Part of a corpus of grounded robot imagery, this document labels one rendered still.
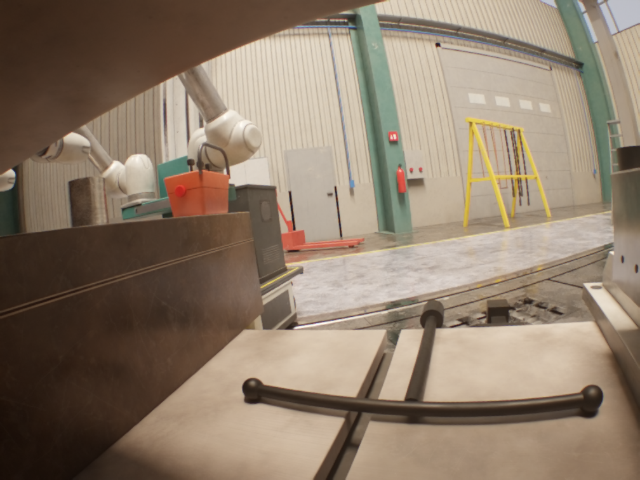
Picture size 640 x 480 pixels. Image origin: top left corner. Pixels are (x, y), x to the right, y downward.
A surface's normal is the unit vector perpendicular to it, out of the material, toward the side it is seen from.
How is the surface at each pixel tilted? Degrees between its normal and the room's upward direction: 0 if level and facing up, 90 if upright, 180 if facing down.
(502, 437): 0
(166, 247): 90
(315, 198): 90
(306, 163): 90
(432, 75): 90
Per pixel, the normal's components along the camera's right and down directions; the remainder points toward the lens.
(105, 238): 0.97, -0.10
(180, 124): -0.31, 0.12
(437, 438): -0.12, -0.99
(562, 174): 0.16, 0.07
